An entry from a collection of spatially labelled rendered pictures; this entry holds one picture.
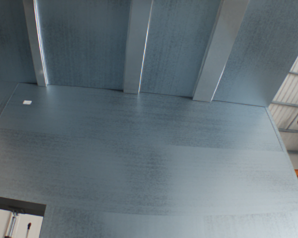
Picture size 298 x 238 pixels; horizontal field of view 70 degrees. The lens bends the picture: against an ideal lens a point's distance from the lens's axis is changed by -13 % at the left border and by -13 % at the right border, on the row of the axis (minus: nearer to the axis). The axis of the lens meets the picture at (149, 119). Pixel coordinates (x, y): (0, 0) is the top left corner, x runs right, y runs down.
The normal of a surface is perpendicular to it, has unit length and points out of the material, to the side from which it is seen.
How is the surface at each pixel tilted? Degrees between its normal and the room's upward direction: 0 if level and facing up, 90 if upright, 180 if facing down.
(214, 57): 180
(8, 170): 90
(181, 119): 90
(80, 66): 180
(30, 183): 90
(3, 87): 90
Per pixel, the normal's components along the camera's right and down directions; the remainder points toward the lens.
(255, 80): 0.00, 0.73
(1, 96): 0.14, -0.68
